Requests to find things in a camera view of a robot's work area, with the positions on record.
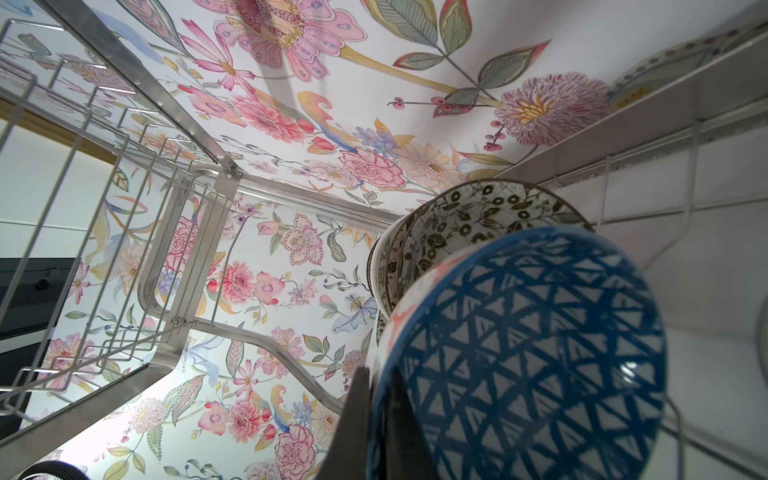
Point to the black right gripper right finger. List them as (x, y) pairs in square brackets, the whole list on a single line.
[(405, 452)]

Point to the two-tier steel dish rack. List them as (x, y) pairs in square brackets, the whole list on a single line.
[(218, 172)]

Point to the blue pattern bowl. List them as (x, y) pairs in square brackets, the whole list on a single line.
[(539, 355)]

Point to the dark floral bowl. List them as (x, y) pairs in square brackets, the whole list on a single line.
[(378, 261)]

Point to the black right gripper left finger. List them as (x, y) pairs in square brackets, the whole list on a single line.
[(346, 457)]

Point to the green leaf pattern bowl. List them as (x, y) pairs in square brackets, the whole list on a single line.
[(472, 213)]

